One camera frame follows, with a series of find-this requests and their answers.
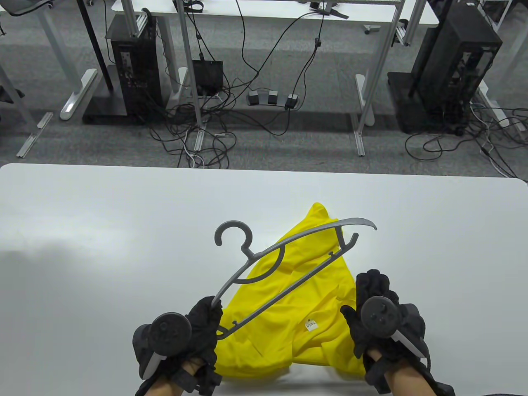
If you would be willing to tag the person's right hand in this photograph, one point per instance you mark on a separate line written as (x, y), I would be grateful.
(373, 284)

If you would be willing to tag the aluminium frame post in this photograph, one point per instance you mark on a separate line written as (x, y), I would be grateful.
(190, 74)
(35, 134)
(377, 74)

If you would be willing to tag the black round controller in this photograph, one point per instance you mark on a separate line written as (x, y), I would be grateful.
(170, 333)
(379, 317)

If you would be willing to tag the black floor stand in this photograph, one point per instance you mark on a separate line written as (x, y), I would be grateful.
(103, 111)

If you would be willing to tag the person's left forearm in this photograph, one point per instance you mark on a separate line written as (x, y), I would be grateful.
(165, 387)

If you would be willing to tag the yellow t-shirt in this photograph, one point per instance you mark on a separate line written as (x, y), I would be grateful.
(280, 321)

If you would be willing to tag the black power adapter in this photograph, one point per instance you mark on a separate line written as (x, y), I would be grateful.
(291, 101)

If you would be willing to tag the gray plastic hanger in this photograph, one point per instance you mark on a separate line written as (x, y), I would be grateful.
(354, 220)

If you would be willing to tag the small black box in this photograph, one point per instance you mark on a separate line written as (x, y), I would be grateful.
(208, 77)

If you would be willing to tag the person's left hand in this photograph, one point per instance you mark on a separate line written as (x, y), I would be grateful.
(204, 326)

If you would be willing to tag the white desk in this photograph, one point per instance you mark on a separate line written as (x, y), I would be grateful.
(268, 14)
(62, 53)

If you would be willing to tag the black floor stand base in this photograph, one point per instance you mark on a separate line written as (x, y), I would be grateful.
(402, 103)

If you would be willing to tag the black computer tower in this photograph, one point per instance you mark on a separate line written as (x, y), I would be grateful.
(136, 70)
(449, 53)

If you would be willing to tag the person's right forearm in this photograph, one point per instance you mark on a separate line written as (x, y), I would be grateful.
(410, 383)

